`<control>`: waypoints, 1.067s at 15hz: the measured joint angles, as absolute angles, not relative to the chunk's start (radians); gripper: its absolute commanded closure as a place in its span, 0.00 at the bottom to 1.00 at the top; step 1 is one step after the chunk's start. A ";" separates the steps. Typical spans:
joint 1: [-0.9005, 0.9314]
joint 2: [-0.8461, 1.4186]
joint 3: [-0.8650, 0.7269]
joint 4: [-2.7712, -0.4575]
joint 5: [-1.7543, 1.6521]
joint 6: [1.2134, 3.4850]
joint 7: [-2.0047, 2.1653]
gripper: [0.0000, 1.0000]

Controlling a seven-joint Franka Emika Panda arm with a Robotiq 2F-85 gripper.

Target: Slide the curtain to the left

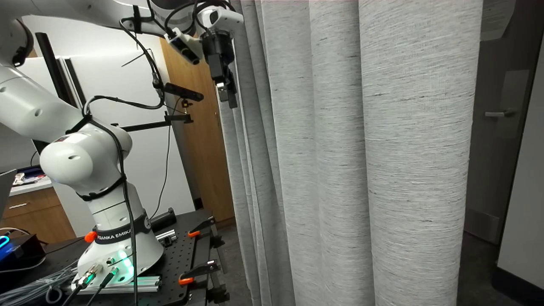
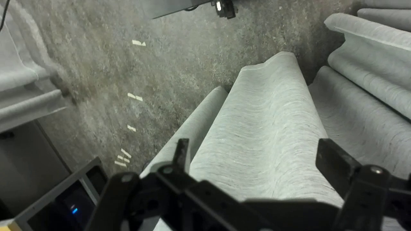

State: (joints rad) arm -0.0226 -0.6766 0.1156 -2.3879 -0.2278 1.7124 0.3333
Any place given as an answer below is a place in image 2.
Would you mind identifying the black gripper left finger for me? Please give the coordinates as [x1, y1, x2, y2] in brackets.
[83, 138, 245, 231]

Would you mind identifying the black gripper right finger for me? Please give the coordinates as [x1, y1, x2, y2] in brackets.
[314, 138, 411, 231]

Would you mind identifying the black electronics unit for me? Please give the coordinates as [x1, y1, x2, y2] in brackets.
[55, 181, 97, 231]

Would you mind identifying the black metal equipment rack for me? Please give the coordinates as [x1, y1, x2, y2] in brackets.
[0, 121, 111, 231]

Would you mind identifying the orange black bar clamp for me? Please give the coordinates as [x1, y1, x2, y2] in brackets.
[210, 0, 237, 21]

